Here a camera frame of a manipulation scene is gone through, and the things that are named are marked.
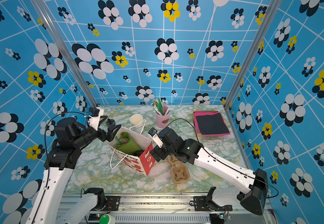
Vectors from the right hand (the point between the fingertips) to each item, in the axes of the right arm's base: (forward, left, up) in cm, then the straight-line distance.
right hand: (157, 144), depth 72 cm
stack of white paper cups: (+19, +15, -5) cm, 24 cm away
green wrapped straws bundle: (+29, +1, 0) cm, 29 cm away
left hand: (+5, +21, +15) cm, 26 cm away
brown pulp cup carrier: (-7, -12, -19) cm, 24 cm away
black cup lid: (-1, +12, -8) cm, 14 cm away
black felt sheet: (+27, -38, -18) cm, 50 cm away
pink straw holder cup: (+26, -2, -13) cm, 29 cm away
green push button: (-31, +22, -13) cm, 40 cm away
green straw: (+3, +22, -3) cm, 22 cm away
